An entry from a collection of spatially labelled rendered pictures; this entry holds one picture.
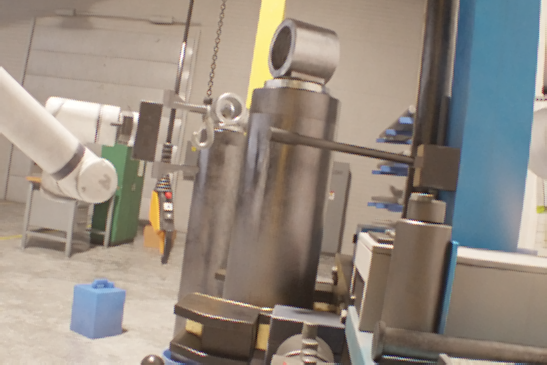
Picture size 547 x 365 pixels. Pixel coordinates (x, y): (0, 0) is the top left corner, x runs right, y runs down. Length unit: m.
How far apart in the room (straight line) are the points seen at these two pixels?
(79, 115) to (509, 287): 0.89
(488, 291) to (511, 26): 0.70
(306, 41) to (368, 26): 11.23
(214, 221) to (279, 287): 1.38
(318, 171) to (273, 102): 0.18
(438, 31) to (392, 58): 10.86
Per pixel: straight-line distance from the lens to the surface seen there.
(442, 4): 1.55
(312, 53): 1.30
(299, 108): 1.24
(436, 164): 1.25
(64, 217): 7.20
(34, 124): 1.05
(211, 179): 2.59
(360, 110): 12.09
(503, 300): 0.86
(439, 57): 1.51
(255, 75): 3.93
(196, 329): 1.17
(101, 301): 4.07
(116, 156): 8.54
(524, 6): 1.38
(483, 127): 1.28
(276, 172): 1.23
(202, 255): 2.61
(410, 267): 0.73
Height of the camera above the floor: 1.25
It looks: 2 degrees up
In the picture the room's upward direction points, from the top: 8 degrees clockwise
